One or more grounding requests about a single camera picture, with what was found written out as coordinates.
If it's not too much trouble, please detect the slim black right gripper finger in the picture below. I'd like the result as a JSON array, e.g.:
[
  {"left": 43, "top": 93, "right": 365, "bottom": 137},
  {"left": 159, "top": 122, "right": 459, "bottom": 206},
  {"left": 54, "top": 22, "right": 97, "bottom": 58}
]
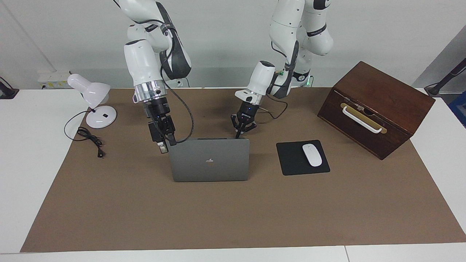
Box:
[{"left": 164, "top": 116, "right": 178, "bottom": 146}]

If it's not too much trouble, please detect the blocky black right gripper finger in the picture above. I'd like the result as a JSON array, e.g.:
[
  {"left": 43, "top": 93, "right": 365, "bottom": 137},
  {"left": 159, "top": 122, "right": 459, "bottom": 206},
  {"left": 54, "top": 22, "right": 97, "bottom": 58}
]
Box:
[{"left": 148, "top": 122, "right": 169, "bottom": 153}]

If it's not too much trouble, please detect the grey laptop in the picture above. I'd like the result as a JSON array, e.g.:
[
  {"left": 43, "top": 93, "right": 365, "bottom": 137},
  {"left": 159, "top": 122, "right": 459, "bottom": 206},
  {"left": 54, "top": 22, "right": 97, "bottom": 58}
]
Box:
[{"left": 169, "top": 138, "right": 251, "bottom": 182}]

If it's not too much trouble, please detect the black mouse pad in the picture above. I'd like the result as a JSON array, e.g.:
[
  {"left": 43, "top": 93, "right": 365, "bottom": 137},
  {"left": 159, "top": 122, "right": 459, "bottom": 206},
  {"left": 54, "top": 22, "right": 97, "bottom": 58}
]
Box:
[{"left": 276, "top": 140, "right": 331, "bottom": 176}]

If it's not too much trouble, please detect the white desk lamp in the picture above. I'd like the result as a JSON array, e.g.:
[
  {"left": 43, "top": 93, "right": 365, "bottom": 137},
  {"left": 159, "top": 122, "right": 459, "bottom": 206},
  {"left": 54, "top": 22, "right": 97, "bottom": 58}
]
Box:
[{"left": 67, "top": 74, "right": 117, "bottom": 129}]

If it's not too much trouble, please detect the white computer mouse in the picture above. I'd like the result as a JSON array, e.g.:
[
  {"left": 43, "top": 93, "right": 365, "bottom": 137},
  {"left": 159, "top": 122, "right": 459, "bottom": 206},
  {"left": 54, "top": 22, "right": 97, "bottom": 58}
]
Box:
[{"left": 302, "top": 144, "right": 323, "bottom": 167}]

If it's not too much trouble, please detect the brown table mat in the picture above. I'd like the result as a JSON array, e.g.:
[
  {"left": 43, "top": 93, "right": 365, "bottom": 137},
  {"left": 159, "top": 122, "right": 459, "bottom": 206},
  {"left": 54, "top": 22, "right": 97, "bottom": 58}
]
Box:
[{"left": 20, "top": 87, "right": 466, "bottom": 253}]

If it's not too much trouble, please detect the white power strip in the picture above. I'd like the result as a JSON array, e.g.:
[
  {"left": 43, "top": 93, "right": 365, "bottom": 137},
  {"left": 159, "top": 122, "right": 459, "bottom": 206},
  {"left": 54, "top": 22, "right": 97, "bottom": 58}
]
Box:
[{"left": 37, "top": 71, "right": 70, "bottom": 89}]

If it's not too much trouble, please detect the dark wooden box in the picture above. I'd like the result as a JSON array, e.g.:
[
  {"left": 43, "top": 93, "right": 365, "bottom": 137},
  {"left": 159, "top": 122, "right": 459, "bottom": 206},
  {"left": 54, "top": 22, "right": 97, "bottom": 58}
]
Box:
[{"left": 317, "top": 61, "right": 436, "bottom": 160}]

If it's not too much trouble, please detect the black stand foot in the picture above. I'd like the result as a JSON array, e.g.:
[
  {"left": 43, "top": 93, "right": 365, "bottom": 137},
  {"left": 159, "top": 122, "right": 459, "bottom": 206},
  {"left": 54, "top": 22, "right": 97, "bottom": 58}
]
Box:
[{"left": 0, "top": 77, "right": 19, "bottom": 99}]

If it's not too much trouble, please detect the black stand leg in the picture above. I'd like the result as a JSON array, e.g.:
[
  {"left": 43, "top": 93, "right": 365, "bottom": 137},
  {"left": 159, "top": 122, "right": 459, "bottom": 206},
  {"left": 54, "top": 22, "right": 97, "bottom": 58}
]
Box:
[{"left": 425, "top": 58, "right": 466, "bottom": 96}]

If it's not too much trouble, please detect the blue crate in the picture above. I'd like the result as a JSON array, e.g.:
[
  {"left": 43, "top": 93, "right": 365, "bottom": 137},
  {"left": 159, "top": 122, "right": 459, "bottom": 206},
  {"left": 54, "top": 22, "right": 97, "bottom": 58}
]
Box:
[{"left": 449, "top": 91, "right": 466, "bottom": 128}]

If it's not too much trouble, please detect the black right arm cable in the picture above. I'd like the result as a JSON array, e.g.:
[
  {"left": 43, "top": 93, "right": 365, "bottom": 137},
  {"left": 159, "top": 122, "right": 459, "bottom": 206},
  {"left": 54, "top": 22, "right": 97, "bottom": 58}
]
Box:
[{"left": 160, "top": 78, "right": 195, "bottom": 144}]

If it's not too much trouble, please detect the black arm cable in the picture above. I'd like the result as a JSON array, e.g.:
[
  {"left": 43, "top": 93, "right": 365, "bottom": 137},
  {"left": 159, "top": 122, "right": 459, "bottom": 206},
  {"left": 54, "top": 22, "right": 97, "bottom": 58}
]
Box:
[
  {"left": 260, "top": 91, "right": 288, "bottom": 120},
  {"left": 160, "top": 78, "right": 195, "bottom": 144}
]

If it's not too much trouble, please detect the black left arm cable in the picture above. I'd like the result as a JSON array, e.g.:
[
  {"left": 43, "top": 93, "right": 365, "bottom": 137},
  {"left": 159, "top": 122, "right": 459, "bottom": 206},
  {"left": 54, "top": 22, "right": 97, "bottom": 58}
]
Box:
[{"left": 260, "top": 91, "right": 288, "bottom": 120}]

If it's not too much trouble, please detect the black lamp power cable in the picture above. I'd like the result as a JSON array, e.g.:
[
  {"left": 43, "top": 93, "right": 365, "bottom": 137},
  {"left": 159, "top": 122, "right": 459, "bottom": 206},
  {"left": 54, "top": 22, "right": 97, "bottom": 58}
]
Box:
[{"left": 64, "top": 110, "right": 106, "bottom": 158}]

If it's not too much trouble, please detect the white box handle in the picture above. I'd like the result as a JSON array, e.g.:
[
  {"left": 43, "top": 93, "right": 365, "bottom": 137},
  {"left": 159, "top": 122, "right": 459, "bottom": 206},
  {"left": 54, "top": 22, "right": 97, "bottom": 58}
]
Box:
[{"left": 342, "top": 106, "right": 383, "bottom": 134}]

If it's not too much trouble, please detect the gold handle plate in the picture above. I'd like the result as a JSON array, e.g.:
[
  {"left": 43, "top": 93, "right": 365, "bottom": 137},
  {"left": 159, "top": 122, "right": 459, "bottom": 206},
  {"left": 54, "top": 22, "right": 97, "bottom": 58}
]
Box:
[{"left": 340, "top": 103, "right": 388, "bottom": 134}]

